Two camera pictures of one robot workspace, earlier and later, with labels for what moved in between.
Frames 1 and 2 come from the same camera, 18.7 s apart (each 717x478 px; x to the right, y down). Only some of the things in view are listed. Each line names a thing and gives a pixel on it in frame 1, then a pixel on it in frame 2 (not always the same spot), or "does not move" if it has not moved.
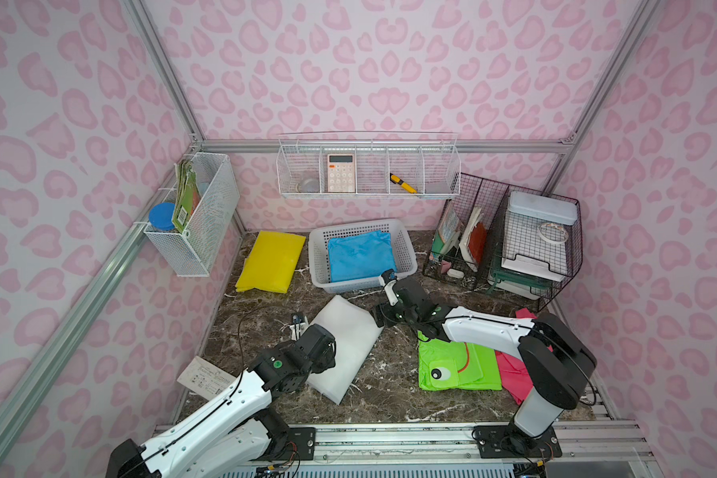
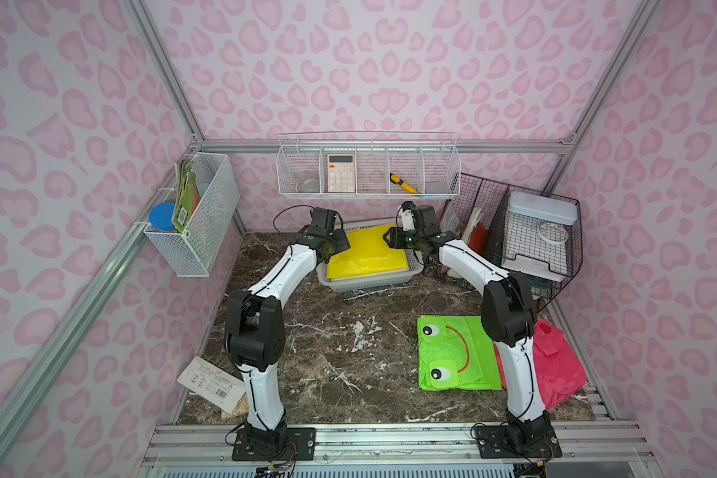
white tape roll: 553,232 does not move
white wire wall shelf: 368,164 does not move
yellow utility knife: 395,179 does not move
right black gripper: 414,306 → 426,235
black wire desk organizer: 510,241 does not move
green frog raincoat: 456,365 does not move
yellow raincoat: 270,262 → 368,254
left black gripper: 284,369 → 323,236
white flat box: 526,251 does not move
